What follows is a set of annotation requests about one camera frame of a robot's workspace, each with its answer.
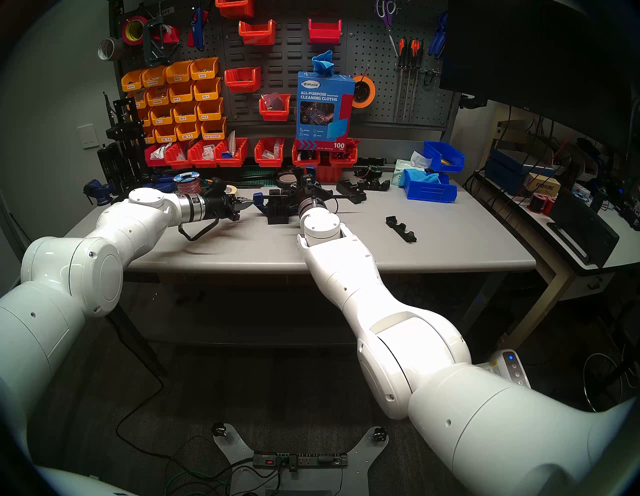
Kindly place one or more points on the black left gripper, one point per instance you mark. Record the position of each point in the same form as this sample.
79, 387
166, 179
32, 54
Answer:
220, 206

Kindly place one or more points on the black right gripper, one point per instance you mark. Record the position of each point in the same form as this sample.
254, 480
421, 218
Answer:
310, 194

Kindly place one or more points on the blue bar clamp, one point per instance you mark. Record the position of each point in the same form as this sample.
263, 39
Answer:
259, 201

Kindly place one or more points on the black stepped printed piece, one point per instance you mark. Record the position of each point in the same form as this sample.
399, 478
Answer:
273, 212

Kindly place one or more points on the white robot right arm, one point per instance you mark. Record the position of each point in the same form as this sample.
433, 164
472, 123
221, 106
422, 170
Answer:
450, 390

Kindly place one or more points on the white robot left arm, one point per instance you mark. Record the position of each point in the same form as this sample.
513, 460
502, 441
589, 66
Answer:
65, 280

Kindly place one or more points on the black notched printed block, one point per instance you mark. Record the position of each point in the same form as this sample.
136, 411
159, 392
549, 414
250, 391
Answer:
350, 192

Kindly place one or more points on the black lumpy printed part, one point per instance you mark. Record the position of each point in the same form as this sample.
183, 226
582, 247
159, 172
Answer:
380, 185

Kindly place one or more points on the dark grey clamp tool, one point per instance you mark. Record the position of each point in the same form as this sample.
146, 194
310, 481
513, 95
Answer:
154, 37

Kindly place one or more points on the beige masking tape roll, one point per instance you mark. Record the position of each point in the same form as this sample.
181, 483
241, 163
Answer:
231, 190

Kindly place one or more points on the black tape roll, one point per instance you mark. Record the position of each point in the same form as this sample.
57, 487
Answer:
289, 182

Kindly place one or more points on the red nested bins stack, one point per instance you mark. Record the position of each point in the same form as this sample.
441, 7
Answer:
330, 175

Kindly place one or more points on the red storage bin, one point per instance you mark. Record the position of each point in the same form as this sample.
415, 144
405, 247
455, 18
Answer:
257, 36
269, 161
306, 161
235, 9
231, 160
242, 82
204, 160
274, 112
156, 159
325, 35
178, 160
345, 159

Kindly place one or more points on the green cutting mat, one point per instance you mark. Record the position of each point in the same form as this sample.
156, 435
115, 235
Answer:
260, 176

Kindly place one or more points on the white paper packet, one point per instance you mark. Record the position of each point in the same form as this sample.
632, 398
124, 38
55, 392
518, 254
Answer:
232, 142

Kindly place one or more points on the black module green circuit board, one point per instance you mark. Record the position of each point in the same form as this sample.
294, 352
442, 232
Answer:
370, 172

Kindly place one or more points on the blue cleaning cloths box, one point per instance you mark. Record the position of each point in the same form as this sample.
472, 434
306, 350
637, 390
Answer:
322, 115

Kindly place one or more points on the orange storage bin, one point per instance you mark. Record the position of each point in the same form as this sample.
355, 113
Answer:
140, 100
178, 73
188, 132
207, 90
185, 113
161, 116
214, 130
157, 96
210, 110
165, 134
145, 117
204, 70
154, 77
181, 93
150, 135
132, 81

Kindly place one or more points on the green white tissue box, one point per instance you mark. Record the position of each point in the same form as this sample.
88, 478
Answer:
400, 172

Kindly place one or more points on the light blue folded cloth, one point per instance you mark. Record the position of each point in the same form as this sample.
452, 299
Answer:
425, 177

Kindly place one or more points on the blue storage bin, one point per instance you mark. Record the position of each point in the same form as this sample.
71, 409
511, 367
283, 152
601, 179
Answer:
452, 164
430, 192

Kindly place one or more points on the orange tape roll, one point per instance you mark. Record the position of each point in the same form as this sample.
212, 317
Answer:
365, 79

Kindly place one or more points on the black press stand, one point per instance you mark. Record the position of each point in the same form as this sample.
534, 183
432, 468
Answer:
122, 150

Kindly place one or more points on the blue microfiber cloth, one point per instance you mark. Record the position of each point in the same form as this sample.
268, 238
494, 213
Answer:
322, 62

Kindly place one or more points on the small blue vise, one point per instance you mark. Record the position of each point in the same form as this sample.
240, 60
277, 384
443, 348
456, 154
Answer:
97, 192

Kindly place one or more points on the metal hanging hook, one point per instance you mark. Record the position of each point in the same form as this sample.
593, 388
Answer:
431, 75

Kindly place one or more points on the blue red hand tool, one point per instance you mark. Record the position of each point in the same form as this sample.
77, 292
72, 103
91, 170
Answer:
197, 25

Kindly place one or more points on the dark blue crate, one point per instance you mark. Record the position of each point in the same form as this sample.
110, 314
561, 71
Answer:
505, 172

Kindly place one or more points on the red yellow tape roll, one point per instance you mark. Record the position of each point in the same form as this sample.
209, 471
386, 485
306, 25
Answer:
127, 27

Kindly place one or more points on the brown cardboard box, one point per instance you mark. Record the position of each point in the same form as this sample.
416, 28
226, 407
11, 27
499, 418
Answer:
542, 186

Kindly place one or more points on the black floor power strip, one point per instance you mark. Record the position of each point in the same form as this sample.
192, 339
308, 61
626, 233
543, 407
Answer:
300, 460

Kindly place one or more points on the white air purifier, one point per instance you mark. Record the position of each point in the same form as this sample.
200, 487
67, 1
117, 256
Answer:
510, 367

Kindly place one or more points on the black monitor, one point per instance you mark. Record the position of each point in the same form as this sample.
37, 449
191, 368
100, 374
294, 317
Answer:
540, 50

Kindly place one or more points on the black keyboard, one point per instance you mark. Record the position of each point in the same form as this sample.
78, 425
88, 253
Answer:
582, 225

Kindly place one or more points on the side desk with beige legs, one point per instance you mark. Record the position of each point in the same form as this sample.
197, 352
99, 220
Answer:
625, 250

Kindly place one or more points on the black stool base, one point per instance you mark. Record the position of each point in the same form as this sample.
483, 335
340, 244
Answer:
625, 370

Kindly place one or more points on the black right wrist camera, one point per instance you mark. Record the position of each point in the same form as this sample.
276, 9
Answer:
302, 182

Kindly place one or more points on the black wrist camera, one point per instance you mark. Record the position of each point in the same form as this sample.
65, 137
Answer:
302, 182
212, 186

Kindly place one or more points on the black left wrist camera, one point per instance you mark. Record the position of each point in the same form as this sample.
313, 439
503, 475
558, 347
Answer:
212, 186

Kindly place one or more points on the black printed bracket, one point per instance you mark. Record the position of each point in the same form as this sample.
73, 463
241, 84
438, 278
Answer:
401, 230

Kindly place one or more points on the dark grey tool wall panel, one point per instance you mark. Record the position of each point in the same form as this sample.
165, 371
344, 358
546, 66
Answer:
300, 55

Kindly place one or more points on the white wall switch plate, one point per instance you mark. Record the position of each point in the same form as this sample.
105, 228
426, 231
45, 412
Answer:
90, 136

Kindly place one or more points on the grey duct tape roll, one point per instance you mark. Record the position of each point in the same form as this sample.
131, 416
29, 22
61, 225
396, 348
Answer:
115, 46

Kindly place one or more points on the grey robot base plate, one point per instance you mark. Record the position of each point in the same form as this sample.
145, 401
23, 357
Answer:
235, 450

